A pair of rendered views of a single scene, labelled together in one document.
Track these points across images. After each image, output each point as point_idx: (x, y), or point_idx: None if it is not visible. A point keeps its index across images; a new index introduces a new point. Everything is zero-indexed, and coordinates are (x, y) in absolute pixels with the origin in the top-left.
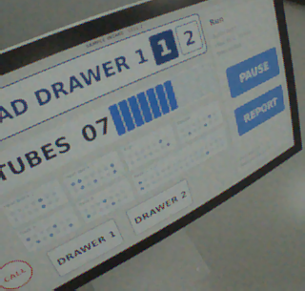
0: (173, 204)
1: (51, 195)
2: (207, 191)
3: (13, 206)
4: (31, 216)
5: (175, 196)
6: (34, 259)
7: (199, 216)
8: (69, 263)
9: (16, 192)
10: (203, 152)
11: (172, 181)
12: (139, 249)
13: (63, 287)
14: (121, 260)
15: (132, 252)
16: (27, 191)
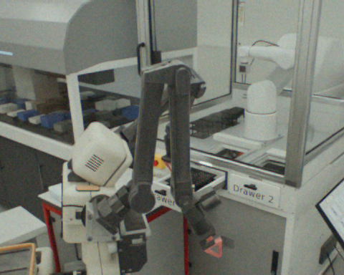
0: None
1: None
2: None
3: None
4: None
5: None
6: (332, 201)
7: (340, 243)
8: (330, 210)
9: None
10: None
11: None
12: (331, 228)
13: (322, 213)
14: (328, 224)
15: (330, 225)
16: None
